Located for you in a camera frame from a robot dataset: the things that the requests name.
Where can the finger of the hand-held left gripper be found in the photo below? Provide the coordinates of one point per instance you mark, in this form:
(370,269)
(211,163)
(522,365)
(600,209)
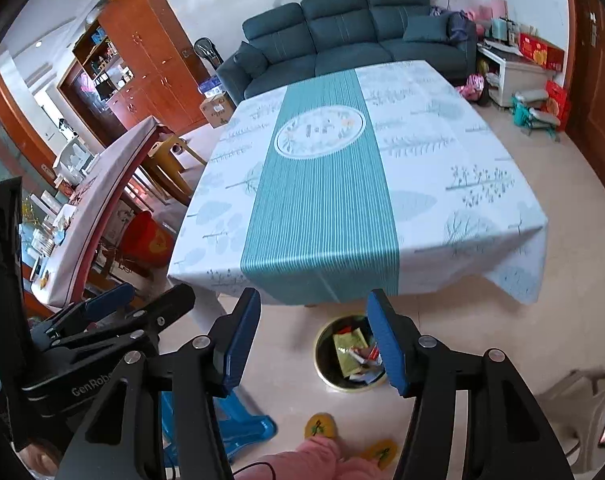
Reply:
(112,296)
(167,305)

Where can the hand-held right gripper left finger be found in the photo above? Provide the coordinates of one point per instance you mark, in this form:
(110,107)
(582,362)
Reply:
(240,340)

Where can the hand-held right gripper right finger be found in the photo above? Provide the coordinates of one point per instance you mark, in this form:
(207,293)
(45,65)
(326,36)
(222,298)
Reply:
(387,340)

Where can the yellow round trash bin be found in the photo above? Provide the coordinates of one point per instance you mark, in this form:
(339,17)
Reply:
(327,375)

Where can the person's left hand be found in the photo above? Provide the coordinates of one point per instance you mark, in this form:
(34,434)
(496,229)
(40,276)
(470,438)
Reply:
(42,460)

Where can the yellow green snack packet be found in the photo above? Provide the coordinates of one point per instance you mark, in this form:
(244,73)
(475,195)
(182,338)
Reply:
(350,352)

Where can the red bucket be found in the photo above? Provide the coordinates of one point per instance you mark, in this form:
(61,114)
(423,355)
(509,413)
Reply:
(147,240)

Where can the blue plastic stool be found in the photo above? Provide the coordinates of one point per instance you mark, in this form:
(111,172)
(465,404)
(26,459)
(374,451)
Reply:
(242,430)

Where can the yellow slipper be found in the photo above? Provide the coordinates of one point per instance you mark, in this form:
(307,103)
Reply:
(320,426)
(380,452)

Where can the wooden side table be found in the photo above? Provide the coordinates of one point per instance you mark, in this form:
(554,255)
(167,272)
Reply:
(112,180)

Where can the yellow plastic stool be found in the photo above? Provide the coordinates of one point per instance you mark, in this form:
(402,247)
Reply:
(172,160)

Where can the table with teal tablecloth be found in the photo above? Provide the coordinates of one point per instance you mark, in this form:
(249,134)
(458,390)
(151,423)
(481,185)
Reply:
(322,200)

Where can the grey plastic chair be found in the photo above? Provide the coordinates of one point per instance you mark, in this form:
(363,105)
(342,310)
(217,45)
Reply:
(572,410)

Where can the cardboard box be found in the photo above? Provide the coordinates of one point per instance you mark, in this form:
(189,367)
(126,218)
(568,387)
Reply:
(217,110)

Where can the blue printed box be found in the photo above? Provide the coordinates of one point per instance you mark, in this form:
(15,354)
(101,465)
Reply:
(210,87)

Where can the wooden cabinet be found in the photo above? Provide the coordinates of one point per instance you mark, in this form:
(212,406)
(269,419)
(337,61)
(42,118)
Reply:
(152,60)

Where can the black standing fan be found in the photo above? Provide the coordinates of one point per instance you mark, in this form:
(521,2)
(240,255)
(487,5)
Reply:
(206,55)

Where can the dark teal cushion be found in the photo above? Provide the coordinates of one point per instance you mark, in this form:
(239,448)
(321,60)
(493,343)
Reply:
(251,60)
(426,29)

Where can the pink printed bag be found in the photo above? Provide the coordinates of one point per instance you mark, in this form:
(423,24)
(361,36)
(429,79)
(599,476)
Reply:
(471,89)

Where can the teal stepper machine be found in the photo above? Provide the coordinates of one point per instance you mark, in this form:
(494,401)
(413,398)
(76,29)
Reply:
(532,112)

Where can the small red gift box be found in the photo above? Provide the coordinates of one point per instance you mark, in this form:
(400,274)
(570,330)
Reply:
(557,102)

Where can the white low cabinet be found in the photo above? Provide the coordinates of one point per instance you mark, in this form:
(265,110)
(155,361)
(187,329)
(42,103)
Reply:
(517,77)

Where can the dark teal sofa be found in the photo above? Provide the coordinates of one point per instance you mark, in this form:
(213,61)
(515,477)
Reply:
(342,35)

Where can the wide red gift box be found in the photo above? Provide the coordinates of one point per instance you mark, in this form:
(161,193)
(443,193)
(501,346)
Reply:
(542,52)

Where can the brown wooden door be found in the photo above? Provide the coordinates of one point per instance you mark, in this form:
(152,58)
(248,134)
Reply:
(597,85)

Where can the mint green appliance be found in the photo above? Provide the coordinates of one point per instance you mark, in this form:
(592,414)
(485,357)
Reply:
(502,29)

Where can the purple bag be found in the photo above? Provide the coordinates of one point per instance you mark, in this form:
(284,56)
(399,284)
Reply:
(447,12)

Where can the pink gift bag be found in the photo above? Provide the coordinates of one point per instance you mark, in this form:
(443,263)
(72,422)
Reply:
(487,12)

